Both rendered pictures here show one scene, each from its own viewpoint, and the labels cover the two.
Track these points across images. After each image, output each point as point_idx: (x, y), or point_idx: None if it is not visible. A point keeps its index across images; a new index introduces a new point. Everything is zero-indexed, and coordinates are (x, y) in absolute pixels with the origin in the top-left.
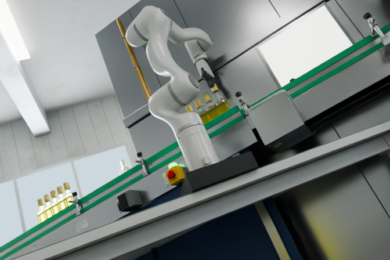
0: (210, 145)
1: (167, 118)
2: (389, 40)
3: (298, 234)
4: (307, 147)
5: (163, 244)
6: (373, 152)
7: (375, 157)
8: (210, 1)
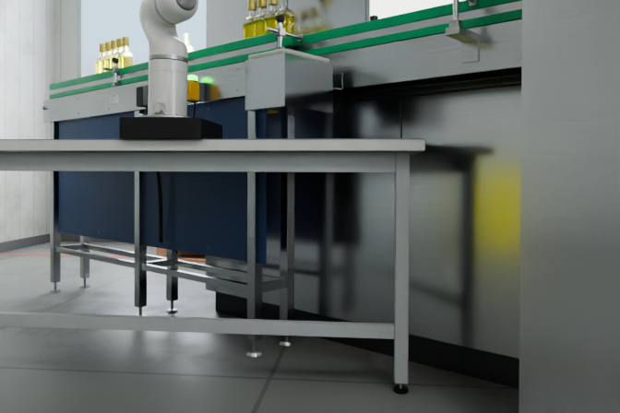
0: (175, 90)
1: (146, 36)
2: (453, 30)
3: (313, 207)
4: (364, 115)
5: None
6: (368, 169)
7: (423, 166)
8: None
